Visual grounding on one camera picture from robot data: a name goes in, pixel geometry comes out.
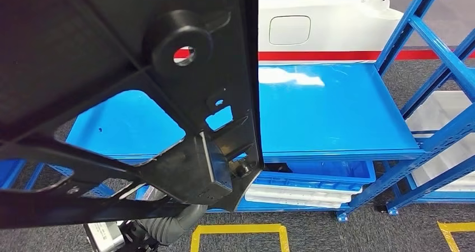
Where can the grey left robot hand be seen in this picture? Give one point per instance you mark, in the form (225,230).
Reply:
(191,220)

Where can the black plastic panel part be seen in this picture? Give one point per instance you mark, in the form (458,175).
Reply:
(92,39)

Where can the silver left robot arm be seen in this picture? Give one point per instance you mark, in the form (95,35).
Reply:
(156,228)

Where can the blue metal shelf rack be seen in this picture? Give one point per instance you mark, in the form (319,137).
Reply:
(445,196)
(334,113)

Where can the black item in crate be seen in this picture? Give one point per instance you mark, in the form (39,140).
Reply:
(278,167)

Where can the blue plastic crate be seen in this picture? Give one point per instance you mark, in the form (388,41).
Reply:
(334,168)

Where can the white car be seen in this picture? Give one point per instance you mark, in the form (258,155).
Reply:
(334,27)

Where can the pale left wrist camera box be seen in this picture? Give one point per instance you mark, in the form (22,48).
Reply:
(104,237)

